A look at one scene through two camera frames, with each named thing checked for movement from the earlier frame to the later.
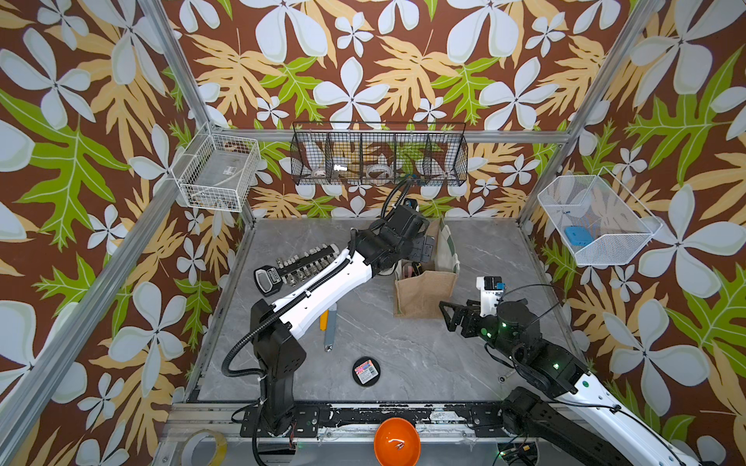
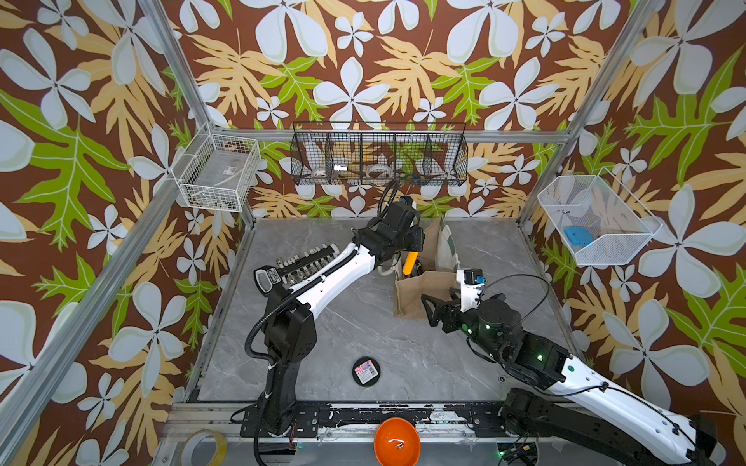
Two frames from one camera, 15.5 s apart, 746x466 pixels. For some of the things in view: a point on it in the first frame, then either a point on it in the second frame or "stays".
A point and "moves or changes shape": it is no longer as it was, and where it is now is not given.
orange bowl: [396, 443] stays
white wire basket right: [600, 220] stays
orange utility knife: [323, 321] moves or changes shape
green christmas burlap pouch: [432, 293] stays
